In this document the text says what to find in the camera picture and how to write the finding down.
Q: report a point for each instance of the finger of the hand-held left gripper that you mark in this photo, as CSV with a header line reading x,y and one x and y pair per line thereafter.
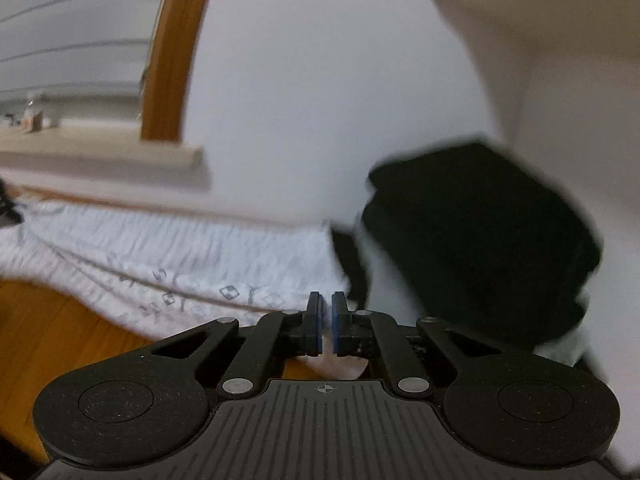
x,y
7,207

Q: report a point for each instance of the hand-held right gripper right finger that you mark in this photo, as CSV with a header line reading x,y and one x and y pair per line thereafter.
x,y
337,325

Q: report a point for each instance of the white wall shelf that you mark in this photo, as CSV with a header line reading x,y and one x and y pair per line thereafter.
x,y
550,10

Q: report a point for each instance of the glass jar orange label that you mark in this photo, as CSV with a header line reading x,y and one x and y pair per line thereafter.
x,y
34,117

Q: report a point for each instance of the grey window blind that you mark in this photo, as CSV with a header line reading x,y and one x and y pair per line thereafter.
x,y
75,20

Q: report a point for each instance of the beige window sill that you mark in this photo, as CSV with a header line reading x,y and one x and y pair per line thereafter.
x,y
100,152

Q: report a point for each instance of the wooden window frame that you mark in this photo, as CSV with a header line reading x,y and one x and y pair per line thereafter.
x,y
175,60

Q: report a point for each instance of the white patterned pants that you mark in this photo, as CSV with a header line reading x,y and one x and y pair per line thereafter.
x,y
175,255

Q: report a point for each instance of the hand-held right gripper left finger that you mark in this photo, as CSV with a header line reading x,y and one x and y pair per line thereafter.
x,y
315,325

